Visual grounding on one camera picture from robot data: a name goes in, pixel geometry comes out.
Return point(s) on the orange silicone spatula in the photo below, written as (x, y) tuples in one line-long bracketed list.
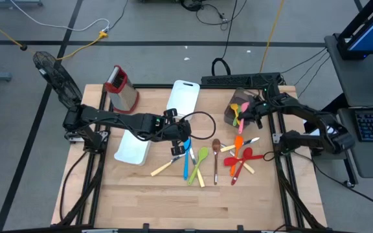
[(238, 141)]

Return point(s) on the black perforated power box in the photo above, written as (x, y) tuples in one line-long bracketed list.
[(238, 79)]

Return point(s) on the green silicone spatula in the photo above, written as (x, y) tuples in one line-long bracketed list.
[(235, 122)]

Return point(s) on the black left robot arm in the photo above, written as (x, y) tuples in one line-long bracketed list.
[(125, 123)]

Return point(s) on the yellow silicone spatula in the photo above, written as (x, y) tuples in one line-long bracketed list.
[(234, 106)]

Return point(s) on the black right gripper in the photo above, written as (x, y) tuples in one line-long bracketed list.
[(257, 110)]

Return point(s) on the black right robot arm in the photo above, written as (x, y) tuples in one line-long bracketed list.
[(319, 119)]

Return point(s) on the black floor fan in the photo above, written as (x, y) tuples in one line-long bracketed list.
[(58, 79)]

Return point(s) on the red silicone spoon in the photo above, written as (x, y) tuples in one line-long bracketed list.
[(247, 152)]

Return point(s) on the white plastic bin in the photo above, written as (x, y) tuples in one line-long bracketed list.
[(131, 152), (185, 97)]

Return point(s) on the grey equipment cart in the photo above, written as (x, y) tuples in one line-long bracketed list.
[(358, 81)]

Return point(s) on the brown wooden spoon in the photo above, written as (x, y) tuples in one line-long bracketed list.
[(216, 144)]

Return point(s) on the grey metal mounting plate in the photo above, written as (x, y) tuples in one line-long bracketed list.
[(276, 138)]

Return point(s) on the lime green silicone spoon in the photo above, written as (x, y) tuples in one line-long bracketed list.
[(203, 152)]

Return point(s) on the red silicone spatula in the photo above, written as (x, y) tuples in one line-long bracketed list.
[(230, 161)]

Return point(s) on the steel box grater red trim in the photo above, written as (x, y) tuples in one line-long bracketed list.
[(125, 97)]

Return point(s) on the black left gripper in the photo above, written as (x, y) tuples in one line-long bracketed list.
[(176, 131)]

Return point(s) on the grey translucent plastic bin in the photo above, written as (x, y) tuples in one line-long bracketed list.
[(230, 113)]

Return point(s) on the black aluminium table frame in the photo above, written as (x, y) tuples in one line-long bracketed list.
[(151, 86)]

